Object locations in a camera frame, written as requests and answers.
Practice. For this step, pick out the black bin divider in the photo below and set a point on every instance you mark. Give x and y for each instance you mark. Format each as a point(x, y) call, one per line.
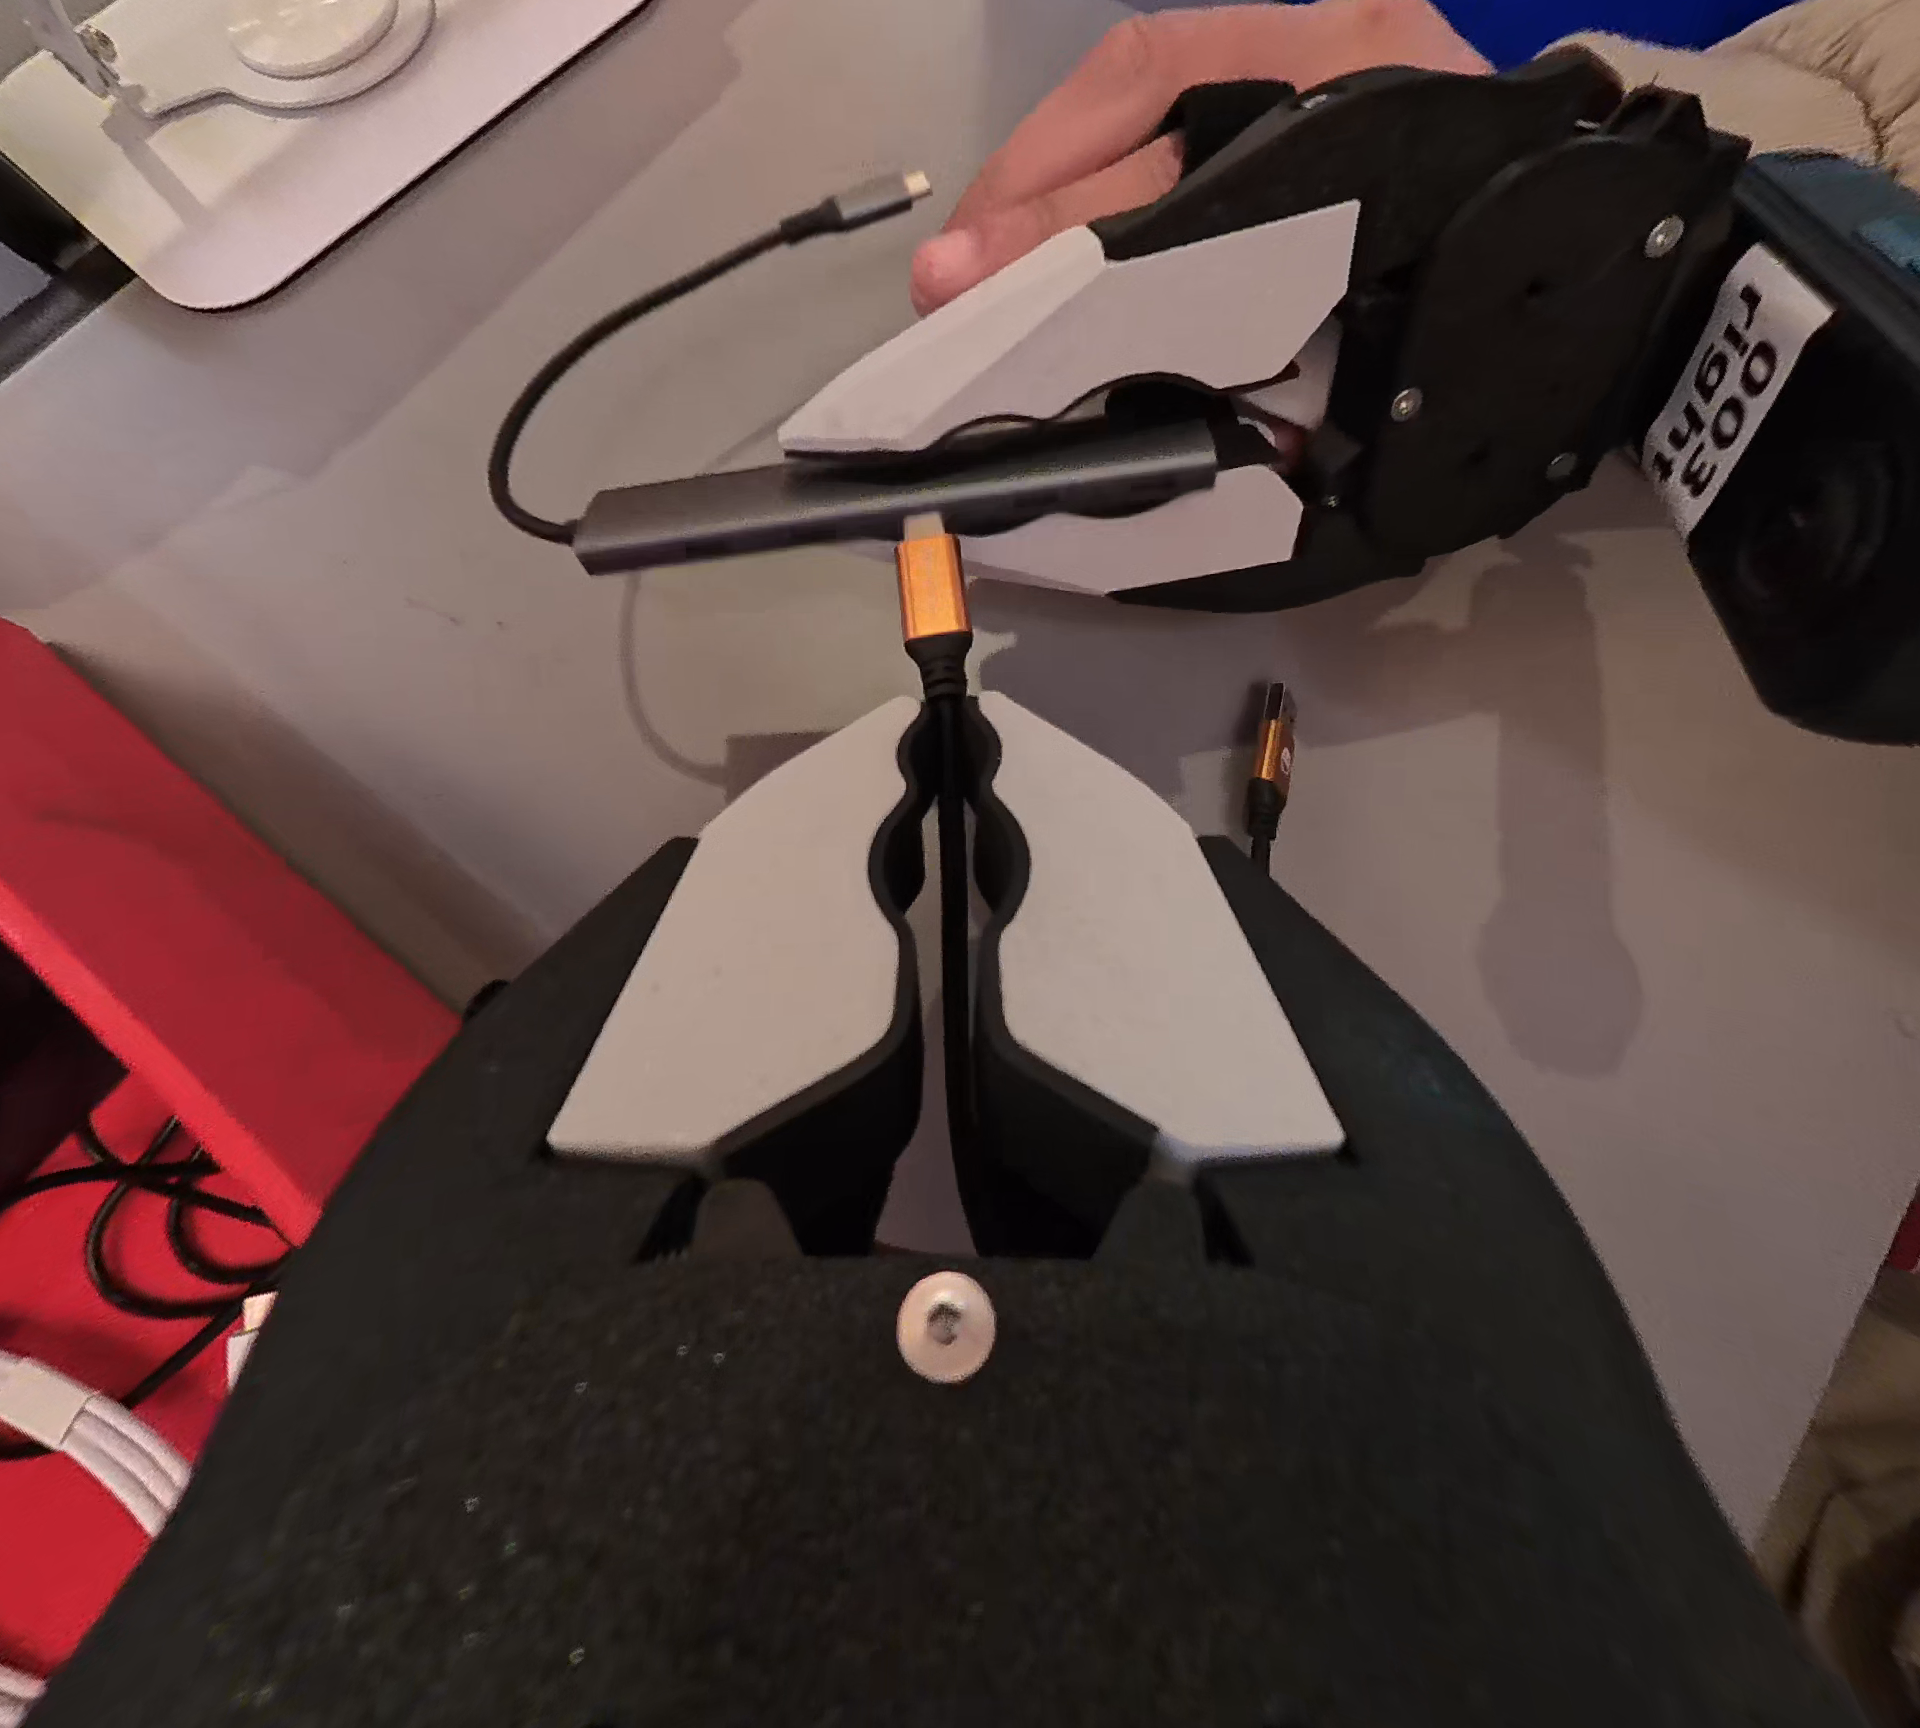
point(44, 1052)

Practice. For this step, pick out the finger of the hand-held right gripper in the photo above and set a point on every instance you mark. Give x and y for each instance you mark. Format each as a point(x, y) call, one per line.
point(1170, 542)
point(1051, 319)

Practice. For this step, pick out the dark grey USB hub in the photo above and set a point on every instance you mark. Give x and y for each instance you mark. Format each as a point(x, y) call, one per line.
point(751, 512)

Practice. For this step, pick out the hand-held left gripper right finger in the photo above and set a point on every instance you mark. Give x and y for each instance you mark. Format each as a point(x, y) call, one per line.
point(1154, 993)

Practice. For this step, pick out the person's right forearm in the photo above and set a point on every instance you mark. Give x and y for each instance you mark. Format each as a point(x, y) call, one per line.
point(1801, 63)

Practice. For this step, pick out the person's beige clothing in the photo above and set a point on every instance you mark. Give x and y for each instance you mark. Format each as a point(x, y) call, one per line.
point(1860, 1458)

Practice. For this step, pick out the white stand base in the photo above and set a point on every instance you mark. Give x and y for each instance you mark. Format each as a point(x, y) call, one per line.
point(494, 33)

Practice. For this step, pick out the large red plastic bin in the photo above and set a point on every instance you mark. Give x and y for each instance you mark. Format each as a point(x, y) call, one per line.
point(180, 889)

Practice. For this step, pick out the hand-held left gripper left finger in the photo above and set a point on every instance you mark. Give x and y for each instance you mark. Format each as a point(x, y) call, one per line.
point(734, 993)

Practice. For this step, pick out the person's right hand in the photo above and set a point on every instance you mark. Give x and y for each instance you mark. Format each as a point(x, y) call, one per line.
point(1051, 139)

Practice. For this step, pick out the grey desk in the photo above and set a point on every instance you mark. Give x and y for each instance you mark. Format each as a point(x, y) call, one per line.
point(1574, 933)

